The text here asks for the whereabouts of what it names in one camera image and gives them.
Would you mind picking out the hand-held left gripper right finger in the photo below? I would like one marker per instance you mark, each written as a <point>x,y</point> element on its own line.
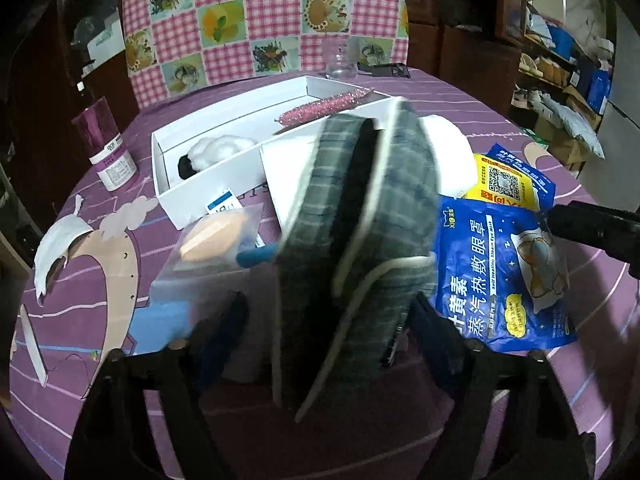
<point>430,340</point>

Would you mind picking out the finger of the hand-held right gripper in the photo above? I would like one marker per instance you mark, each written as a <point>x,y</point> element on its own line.
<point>590,227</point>

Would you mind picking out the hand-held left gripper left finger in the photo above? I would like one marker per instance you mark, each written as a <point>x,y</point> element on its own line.
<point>225,330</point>

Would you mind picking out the blue eye mask packet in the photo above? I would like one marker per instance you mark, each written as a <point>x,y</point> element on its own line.
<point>480,280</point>

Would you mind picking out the clear bag with beige puff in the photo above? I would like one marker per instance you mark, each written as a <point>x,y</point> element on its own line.
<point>215,245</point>

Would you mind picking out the yellow tissue packet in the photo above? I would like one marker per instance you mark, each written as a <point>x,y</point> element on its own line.
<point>510,180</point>

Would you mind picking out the white foam cup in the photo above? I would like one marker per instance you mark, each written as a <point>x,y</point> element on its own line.
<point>450,155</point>

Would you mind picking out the white cardboard box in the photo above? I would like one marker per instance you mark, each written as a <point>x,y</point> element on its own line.
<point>220,125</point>

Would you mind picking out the cluttered storage shelf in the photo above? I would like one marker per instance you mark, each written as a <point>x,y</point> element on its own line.
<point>565,70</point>

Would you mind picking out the white and black plush toy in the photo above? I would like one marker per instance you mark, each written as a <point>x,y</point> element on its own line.
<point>215,152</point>

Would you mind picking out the white face mask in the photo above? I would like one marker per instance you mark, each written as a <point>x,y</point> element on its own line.
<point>57,242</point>

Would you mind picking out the white paper strip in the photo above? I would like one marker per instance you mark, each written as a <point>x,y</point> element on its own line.
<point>32,345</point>

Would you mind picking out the purple cylindrical canister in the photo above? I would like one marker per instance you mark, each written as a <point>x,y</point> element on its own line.
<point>107,145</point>

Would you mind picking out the dark wooden cabinet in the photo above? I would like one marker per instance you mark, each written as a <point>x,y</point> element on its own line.
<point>465,40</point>

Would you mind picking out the pink glitter pouch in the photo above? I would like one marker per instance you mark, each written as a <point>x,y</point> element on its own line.
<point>325,106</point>

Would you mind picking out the flat black object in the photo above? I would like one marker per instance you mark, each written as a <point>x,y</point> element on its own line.
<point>385,70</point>

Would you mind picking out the clear glass jar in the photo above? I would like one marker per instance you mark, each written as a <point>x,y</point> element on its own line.
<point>340,60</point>

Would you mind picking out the checkered patchwork chair cover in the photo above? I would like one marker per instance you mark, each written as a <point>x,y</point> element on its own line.
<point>225,20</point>

